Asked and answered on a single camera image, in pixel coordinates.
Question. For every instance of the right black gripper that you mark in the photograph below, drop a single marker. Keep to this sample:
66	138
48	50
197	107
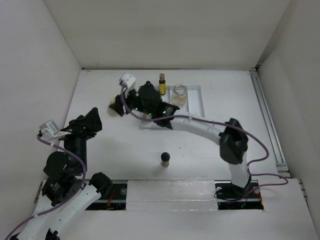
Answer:
118	105

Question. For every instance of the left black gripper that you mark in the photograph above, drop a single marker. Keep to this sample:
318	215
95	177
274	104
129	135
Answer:
89	125

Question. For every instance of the black cap spice bottle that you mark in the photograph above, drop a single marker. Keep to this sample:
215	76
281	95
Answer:
146	119

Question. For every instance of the black knob spice bottle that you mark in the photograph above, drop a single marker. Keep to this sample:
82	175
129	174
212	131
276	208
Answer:
148	83

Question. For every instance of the yellow liquid bottle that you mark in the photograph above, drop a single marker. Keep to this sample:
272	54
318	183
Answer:
162	84

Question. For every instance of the wide glass jar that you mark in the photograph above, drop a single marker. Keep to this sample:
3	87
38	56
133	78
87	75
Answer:
179	94

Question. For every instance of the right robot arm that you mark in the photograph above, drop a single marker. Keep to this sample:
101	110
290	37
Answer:
232	141

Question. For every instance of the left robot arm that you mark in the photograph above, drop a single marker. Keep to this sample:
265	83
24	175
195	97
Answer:
65	194

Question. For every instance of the small black cap bottle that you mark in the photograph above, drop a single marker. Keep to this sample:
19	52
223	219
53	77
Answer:
165	159

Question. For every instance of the white divided tray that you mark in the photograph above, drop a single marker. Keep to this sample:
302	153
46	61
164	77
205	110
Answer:
194	104

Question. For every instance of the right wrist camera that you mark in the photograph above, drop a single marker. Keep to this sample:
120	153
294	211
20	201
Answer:
128	80

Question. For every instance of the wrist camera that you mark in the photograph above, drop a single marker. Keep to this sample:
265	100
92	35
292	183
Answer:
50	131
128	80

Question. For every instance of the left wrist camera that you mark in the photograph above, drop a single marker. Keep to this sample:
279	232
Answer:
50	131

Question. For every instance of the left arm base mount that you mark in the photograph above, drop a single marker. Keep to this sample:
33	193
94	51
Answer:
114	193

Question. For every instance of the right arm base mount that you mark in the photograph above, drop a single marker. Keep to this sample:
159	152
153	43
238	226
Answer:
229	198

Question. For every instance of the aluminium rail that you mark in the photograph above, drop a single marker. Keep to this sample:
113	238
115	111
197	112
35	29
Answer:
277	152

